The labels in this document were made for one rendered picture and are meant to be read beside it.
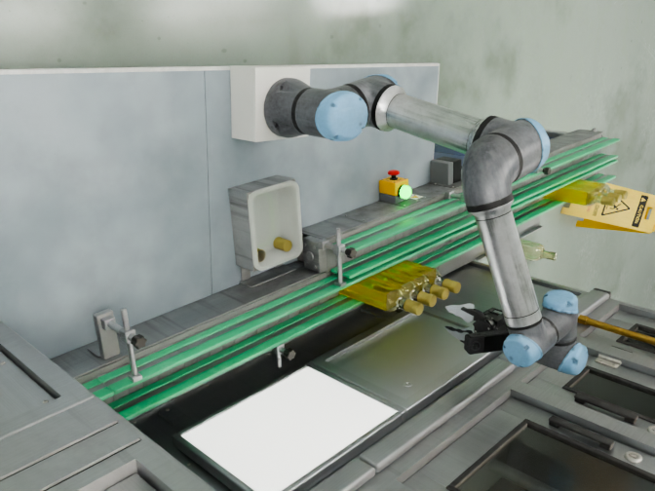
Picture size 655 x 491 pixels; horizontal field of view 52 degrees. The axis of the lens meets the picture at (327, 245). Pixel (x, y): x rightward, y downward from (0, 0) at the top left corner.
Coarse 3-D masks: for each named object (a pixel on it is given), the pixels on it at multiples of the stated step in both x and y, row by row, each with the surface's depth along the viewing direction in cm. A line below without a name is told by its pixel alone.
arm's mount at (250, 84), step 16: (240, 80) 168; (256, 80) 164; (272, 80) 167; (304, 80) 175; (240, 96) 169; (256, 96) 165; (240, 112) 170; (256, 112) 166; (240, 128) 171; (256, 128) 167
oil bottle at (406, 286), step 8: (384, 272) 198; (376, 280) 194; (384, 280) 192; (392, 280) 192; (400, 280) 192; (408, 280) 192; (400, 288) 188; (408, 288) 188; (416, 288) 190; (408, 296) 188
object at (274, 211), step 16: (256, 192) 173; (272, 192) 186; (288, 192) 185; (256, 208) 184; (272, 208) 188; (288, 208) 187; (256, 224) 185; (272, 224) 189; (288, 224) 189; (256, 240) 186; (272, 240) 190; (256, 256) 178; (272, 256) 186; (288, 256) 187
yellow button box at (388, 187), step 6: (384, 180) 219; (390, 180) 218; (396, 180) 218; (402, 180) 218; (384, 186) 219; (390, 186) 217; (396, 186) 216; (384, 192) 219; (390, 192) 218; (396, 192) 216; (384, 198) 220; (390, 198) 218; (396, 198) 217
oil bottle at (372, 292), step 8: (368, 280) 194; (344, 288) 196; (352, 288) 194; (360, 288) 191; (368, 288) 189; (376, 288) 188; (384, 288) 187; (392, 288) 187; (352, 296) 195; (360, 296) 192; (368, 296) 190; (376, 296) 187; (384, 296) 185; (392, 296) 184; (400, 296) 185; (368, 304) 191; (376, 304) 188; (384, 304) 186; (392, 304) 184
